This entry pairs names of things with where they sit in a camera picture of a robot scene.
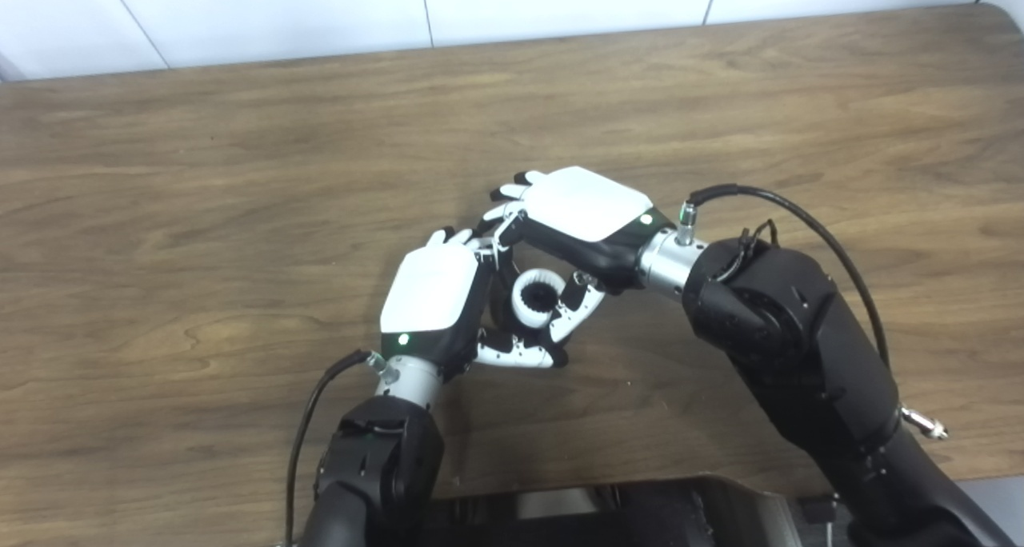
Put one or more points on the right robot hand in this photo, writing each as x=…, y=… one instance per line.
x=584, y=203

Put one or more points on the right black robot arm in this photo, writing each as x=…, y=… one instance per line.
x=800, y=347

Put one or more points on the black robot torso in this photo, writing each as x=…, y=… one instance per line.
x=640, y=515

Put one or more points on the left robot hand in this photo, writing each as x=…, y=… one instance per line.
x=432, y=291

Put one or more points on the round black part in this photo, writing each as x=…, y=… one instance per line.
x=540, y=295

